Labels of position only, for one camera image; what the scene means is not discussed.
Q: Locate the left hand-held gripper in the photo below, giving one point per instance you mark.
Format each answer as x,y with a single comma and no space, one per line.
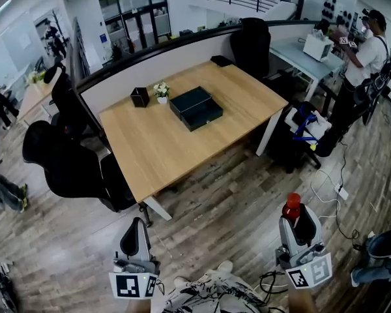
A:
130,272

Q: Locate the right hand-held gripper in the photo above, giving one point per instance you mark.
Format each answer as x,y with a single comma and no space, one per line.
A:
312,269

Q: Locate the red capped drink bottle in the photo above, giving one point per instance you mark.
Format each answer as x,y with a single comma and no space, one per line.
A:
292,204

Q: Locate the dark green box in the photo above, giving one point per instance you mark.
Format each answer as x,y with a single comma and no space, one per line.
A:
195,108

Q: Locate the person's left forearm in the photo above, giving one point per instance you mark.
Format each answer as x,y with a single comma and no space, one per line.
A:
137,306

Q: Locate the person's right forearm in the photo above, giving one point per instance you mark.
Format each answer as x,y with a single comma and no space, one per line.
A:
301,300

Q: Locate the black chair with belongings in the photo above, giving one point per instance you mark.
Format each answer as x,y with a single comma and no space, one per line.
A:
290,155

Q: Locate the person's white shoe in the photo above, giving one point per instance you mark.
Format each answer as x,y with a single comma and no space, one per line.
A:
225,266

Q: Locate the person's patterned shorts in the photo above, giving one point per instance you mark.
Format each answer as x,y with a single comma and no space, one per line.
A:
211,293

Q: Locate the black mesh office chair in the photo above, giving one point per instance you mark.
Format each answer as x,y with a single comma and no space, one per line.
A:
68,161

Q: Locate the black square pen holder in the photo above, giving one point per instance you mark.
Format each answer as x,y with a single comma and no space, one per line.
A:
139,97

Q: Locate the white potted flowers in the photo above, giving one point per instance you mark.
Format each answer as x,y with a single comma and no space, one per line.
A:
162,90

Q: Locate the black high-back office chair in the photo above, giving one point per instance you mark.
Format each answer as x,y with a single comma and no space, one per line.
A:
63,90

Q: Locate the grey desk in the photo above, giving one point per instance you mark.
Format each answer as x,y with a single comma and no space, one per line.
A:
290,55

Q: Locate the light wooden desk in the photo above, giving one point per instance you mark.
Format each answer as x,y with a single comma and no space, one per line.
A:
36,93

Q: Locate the black flat device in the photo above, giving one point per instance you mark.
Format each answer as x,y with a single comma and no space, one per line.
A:
221,60

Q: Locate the white partition with black rail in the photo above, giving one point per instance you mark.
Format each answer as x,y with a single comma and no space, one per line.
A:
143,73

